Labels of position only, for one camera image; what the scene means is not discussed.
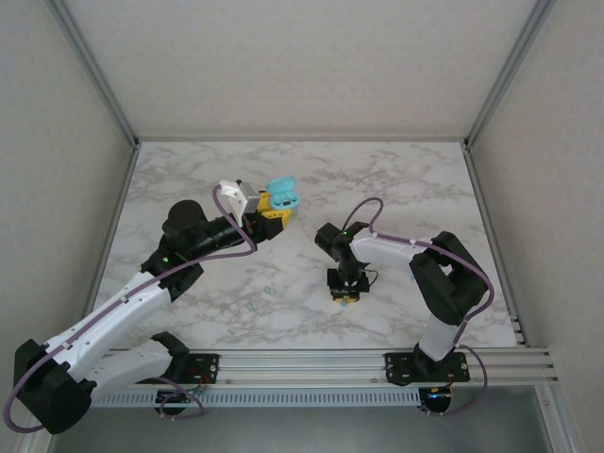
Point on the blue earbud charging case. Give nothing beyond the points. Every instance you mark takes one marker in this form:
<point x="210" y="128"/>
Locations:
<point x="283" y="184"/>

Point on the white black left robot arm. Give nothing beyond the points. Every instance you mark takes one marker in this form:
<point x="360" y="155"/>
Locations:
<point x="118" y="311"/>

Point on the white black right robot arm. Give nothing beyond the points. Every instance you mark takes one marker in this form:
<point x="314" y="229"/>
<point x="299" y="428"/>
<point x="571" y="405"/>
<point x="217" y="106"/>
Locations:
<point x="453" y="283"/>

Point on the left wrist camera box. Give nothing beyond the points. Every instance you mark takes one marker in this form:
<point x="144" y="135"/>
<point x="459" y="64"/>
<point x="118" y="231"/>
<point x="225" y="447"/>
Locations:
<point x="233" y="193"/>

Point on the aluminium table side rail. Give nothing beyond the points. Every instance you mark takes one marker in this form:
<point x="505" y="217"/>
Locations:
<point x="124" y="184"/>
<point x="477" y="179"/>

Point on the aluminium frame crossbar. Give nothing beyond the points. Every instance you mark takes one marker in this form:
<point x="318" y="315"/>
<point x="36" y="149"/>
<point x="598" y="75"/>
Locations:
<point x="302" y="139"/>

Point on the aluminium mounting rail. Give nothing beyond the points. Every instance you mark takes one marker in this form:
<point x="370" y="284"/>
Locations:
<point x="302" y="368"/>

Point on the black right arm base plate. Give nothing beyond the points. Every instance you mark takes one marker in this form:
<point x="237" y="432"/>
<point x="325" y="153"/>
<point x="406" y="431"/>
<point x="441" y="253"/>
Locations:
<point x="401" y="370"/>

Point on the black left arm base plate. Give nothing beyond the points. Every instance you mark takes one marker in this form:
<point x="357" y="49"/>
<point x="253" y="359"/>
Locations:
<point x="205" y="373"/>

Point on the aluminium frame post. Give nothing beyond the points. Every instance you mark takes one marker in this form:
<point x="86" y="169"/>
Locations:
<point x="506" y="75"/>
<point x="559" y="420"/>
<point x="33" y="444"/>
<point x="96" y="75"/>

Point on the aluminium lower frame post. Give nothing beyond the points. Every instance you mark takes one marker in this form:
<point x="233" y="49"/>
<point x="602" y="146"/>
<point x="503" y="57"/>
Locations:
<point x="33" y="444"/>
<point x="559" y="420"/>

